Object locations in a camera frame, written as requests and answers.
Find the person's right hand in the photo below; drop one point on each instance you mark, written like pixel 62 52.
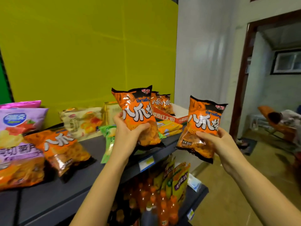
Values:
pixel 228 152

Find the lime yellow back panel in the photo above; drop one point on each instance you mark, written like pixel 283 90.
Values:
pixel 70 44

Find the green back panel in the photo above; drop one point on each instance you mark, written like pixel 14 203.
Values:
pixel 3 87

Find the red white cardboard box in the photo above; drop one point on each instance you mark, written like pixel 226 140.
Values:
pixel 164 117

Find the white plastic packet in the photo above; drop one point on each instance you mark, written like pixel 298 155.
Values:
pixel 194 183

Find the orange lounge chair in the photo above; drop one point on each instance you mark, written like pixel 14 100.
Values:
pixel 264 110

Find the magenta snack bag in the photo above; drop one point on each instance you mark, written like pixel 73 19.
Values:
pixel 21 104

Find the dark grey shelf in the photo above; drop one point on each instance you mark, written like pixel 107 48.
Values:
pixel 58 197

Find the row of orange drink bottles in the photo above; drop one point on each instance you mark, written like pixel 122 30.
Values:
pixel 162 209

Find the person's right forearm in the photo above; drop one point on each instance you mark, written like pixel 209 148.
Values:
pixel 270 204

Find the brown door frame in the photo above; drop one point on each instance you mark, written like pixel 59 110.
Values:
pixel 242 80

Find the person's left hand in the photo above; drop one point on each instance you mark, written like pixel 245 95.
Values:
pixel 124 143

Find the purple Copico chip bags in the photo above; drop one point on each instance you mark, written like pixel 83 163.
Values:
pixel 14 138

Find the dark floor mat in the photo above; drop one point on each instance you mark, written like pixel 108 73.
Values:
pixel 250 148

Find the person's left forearm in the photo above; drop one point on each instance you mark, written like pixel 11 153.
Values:
pixel 98 200

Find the dark framed window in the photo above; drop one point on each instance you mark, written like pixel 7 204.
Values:
pixel 287 62

